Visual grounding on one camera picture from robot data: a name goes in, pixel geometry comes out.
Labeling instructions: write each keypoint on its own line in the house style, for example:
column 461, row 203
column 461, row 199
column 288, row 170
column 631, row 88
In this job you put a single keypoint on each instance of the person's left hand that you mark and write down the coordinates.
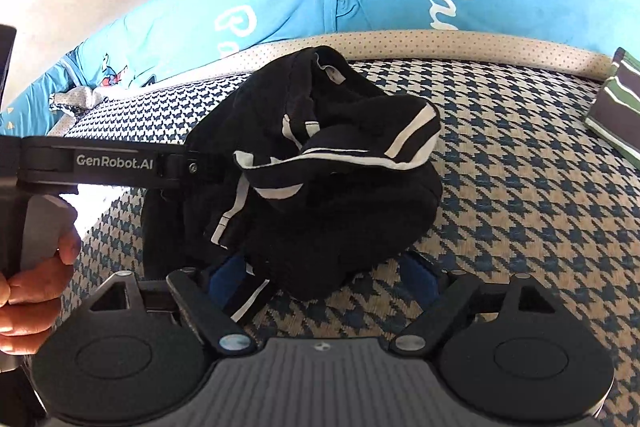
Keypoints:
column 30, row 307

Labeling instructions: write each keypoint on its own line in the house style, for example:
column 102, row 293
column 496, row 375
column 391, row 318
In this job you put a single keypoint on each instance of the black garment with white stripes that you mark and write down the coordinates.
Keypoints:
column 340, row 207

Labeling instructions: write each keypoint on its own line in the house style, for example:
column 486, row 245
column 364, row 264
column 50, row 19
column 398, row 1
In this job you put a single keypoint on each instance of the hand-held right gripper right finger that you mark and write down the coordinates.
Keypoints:
column 420, row 277

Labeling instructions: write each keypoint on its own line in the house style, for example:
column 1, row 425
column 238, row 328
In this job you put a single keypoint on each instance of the houndstooth bed cover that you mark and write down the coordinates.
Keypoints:
column 500, row 207

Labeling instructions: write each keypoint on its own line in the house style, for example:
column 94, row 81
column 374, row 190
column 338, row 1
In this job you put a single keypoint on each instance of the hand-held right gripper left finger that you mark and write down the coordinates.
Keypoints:
column 225, row 282

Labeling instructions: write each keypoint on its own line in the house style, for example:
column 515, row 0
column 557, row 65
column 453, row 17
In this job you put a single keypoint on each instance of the green grey striped folded cloth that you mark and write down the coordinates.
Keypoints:
column 615, row 107

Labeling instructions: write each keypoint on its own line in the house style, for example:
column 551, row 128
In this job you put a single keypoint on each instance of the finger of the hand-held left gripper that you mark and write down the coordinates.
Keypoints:
column 191, row 166

